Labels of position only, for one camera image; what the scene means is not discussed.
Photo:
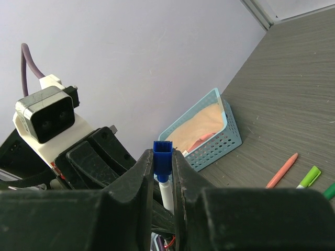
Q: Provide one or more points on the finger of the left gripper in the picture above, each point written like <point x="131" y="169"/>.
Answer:
<point x="162" y="219"/>

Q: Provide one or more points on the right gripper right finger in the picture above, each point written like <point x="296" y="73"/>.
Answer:
<point x="211" y="218"/>

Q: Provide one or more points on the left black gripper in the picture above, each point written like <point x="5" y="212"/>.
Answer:
<point x="94" y="162"/>

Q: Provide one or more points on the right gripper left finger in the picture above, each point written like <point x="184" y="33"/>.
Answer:
<point x="117" y="217"/>

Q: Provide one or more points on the white marker blue end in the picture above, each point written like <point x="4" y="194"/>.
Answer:
<point x="167" y="195"/>

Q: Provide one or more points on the blue pen cap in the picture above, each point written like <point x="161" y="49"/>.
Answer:
<point x="162" y="160"/>

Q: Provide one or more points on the orange slim pen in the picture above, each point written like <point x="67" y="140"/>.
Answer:
<point x="282" y="171"/>

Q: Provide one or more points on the white marker lime end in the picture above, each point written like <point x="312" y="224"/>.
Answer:
<point x="310" y="177"/>

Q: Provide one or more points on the white marker green end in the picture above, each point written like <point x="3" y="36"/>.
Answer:
<point x="329" y="193"/>

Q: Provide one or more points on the light blue plastic basket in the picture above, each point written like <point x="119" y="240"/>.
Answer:
<point x="223" y="142"/>

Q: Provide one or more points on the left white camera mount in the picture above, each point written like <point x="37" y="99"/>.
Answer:
<point x="46" y="119"/>

